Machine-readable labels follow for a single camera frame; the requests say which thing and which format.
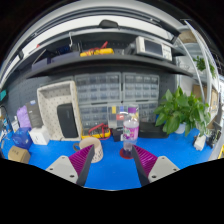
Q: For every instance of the plastic bottle with purple label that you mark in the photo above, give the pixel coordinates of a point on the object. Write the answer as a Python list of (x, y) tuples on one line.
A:
[(130, 128)]

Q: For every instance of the black rectangular speaker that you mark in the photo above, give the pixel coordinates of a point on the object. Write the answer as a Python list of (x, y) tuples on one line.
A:
[(67, 120)]

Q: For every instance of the white small box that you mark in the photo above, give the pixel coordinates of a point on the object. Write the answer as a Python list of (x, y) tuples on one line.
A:
[(40, 136)]

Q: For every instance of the green potted plant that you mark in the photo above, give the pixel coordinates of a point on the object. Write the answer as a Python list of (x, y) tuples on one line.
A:
[(177, 108)]

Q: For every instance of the yellow multimeter with leads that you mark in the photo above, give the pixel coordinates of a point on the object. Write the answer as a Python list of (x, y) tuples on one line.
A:
[(100, 131)]

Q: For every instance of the black flat case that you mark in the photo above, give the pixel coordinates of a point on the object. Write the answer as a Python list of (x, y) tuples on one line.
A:
[(150, 130)]

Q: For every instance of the clear box with coloured parts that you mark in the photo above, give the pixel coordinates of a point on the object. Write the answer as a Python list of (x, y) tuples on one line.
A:
[(115, 115)]

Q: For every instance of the yellow tools on shelf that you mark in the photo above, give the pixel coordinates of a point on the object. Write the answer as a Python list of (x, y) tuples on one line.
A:
[(103, 50)]

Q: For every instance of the dark grey upright box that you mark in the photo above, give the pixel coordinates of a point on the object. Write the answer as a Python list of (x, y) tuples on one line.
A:
[(34, 114)]

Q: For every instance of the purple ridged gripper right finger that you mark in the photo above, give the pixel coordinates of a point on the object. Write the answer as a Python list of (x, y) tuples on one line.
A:
[(151, 168)]

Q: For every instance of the blue packaged box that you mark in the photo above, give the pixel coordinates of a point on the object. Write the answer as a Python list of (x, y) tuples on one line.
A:
[(21, 138)]

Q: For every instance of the white pegboard tray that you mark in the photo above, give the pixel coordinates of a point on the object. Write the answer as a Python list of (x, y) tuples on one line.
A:
[(49, 98)]

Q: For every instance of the brown cardboard box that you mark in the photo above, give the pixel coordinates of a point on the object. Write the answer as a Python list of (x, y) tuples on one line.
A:
[(19, 155)]

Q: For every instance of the grey oscilloscope on shelf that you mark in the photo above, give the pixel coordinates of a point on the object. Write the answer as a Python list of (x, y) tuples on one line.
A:
[(153, 48)]

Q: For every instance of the purple plastic bag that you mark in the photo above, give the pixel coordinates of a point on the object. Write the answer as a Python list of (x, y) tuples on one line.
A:
[(23, 117)]

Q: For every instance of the black small labelled box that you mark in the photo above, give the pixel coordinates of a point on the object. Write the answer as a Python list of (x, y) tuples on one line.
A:
[(117, 134)]

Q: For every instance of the dark grey wall shelf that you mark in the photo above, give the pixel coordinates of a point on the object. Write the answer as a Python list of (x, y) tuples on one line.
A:
[(106, 63)]

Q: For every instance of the red round coaster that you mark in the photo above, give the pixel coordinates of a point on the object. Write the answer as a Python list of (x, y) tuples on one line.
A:
[(125, 154)]

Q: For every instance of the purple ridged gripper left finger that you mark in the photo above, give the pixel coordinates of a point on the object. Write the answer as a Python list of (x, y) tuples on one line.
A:
[(74, 168)]

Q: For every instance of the grey drawer organizer cabinet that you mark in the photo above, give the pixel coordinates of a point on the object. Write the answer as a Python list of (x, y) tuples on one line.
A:
[(97, 91)]

